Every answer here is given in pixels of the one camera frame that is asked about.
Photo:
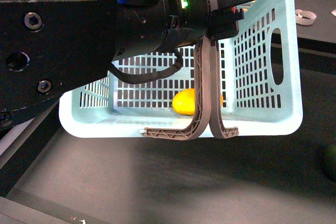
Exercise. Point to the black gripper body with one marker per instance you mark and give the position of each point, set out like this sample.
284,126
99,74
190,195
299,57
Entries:
223,22

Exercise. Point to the light blue plastic basket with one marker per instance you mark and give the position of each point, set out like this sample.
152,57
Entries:
259,72

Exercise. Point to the yellow mango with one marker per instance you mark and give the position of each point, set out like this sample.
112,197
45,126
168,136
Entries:
184,102

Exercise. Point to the clear tape roll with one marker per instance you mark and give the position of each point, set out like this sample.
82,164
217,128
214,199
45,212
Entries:
304,17

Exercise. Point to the dark green avocado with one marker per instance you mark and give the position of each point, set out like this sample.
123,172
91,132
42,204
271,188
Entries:
328,161

